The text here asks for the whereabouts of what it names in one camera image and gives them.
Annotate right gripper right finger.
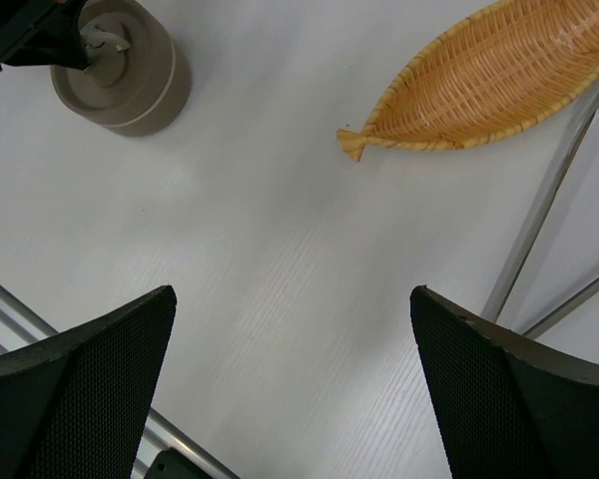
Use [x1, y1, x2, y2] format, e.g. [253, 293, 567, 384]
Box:
[410, 285, 599, 478]

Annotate metal tongs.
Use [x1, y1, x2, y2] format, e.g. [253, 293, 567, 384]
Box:
[482, 80, 599, 329]

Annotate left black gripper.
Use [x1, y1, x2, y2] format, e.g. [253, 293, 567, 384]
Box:
[0, 0, 89, 72]

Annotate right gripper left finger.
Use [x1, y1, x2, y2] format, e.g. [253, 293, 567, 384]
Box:
[0, 285, 177, 478]

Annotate brown round lid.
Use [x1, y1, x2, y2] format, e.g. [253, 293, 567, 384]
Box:
[51, 1, 174, 125]

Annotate orange leaf-shaped woven tray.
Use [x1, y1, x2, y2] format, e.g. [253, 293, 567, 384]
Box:
[336, 1, 599, 161]

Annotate beige-banded steel lunch tin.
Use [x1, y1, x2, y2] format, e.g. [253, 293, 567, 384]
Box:
[87, 29, 192, 137]

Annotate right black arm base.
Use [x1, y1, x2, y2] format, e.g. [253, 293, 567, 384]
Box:
[144, 449, 210, 479]

